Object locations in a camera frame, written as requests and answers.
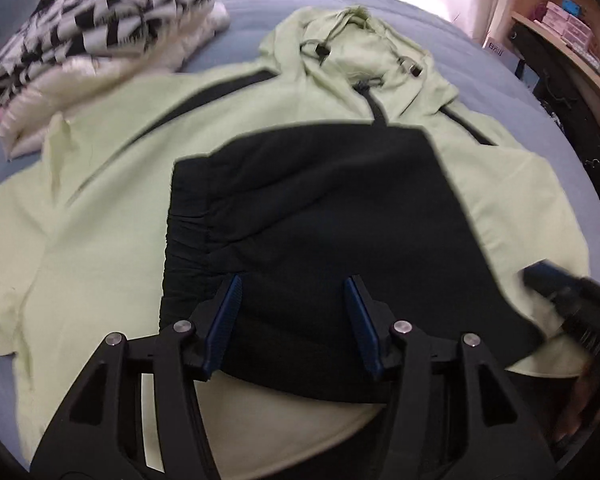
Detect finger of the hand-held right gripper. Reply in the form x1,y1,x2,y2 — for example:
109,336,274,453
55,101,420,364
521,259,583,307

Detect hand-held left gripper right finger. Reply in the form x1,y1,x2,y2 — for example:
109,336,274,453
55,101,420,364
344,276,561,480

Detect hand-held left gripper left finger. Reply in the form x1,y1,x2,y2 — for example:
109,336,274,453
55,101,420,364
30,275,243,480

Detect light green and black hoodie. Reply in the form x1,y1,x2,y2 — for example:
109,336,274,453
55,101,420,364
0,5,592,480

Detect person's right hand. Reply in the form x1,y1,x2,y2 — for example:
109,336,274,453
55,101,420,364
554,355,600,446

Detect black bag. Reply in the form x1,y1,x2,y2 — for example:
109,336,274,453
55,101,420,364
511,25,600,203

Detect stack of pink boxes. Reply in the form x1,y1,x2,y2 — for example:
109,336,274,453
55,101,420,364
532,1,600,68

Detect cream puffy jacket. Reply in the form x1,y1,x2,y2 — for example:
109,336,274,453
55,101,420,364
0,2,231,161

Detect black and white checkered garment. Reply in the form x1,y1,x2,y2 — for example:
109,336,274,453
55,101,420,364
0,0,232,107

